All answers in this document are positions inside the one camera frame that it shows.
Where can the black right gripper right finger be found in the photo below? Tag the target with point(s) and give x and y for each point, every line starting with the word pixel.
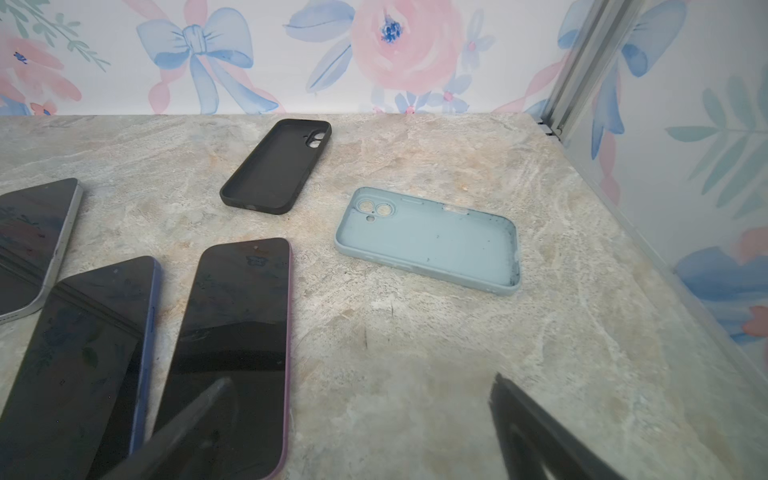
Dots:
pixel 534 445

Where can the black phone case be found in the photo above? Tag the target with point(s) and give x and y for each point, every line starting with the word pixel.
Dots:
pixel 273 175

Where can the pink edged phone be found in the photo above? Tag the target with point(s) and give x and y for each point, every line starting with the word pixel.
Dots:
pixel 237 324

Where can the blue edged phone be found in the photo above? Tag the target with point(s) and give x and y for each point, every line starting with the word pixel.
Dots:
pixel 78 405

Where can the light blue phone case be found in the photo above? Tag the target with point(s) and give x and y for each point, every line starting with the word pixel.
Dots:
pixel 466 247

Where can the silver edged phone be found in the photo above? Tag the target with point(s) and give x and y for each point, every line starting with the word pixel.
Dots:
pixel 36 226

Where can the aluminium corner post right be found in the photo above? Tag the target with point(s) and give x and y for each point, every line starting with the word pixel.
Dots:
pixel 603 28

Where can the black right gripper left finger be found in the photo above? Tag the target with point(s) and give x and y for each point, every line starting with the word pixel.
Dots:
pixel 192 445

